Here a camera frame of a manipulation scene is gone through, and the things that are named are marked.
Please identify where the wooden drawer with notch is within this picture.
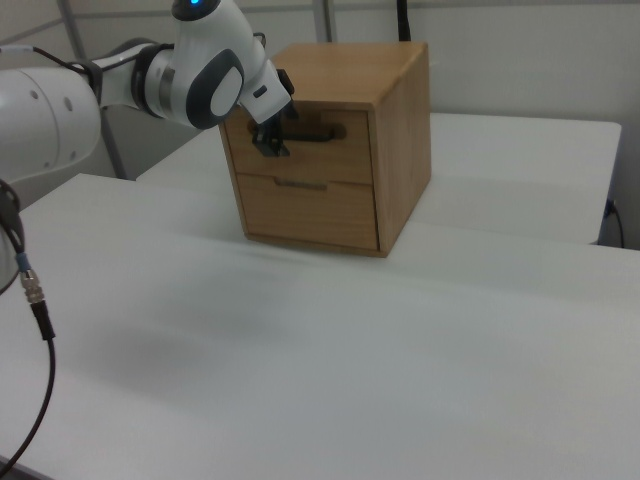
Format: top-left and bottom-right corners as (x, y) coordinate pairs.
(234, 171), (381, 252)

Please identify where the black drawer handle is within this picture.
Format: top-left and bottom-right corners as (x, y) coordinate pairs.
(246, 119), (337, 145)

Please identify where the black cable with metal connector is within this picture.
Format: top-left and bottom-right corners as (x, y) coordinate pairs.
(0, 177), (62, 469)

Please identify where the black cable beside table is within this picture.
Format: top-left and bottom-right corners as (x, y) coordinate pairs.
(605, 198), (627, 249)

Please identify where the thin cable on robot arm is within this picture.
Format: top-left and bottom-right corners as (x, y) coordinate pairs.
(0, 45), (107, 97)

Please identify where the wooden two-drawer cabinet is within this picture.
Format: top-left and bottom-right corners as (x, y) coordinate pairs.
(218, 41), (433, 259)

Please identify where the black camera pole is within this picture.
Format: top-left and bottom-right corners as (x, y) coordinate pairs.
(395, 0), (415, 44)

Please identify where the wooden drawer with black handle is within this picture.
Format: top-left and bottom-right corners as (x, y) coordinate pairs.
(221, 106), (374, 187)

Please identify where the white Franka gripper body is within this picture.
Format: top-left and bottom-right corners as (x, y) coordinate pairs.
(238, 57), (298, 126)

